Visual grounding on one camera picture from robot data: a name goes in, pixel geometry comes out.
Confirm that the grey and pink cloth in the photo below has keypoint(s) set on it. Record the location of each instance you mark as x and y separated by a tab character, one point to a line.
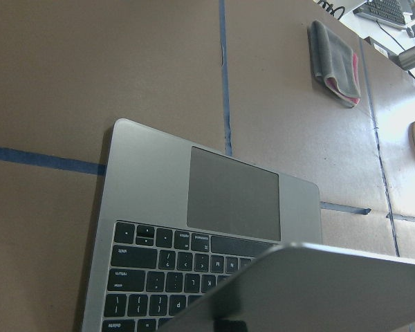
334	63

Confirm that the grey laptop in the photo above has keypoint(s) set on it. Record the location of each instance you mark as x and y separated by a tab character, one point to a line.
191	240

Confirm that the black computer keyboard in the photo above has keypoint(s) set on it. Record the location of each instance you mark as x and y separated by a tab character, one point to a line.
387	12

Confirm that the grey metal cup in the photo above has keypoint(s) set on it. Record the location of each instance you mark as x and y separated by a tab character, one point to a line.
406	59

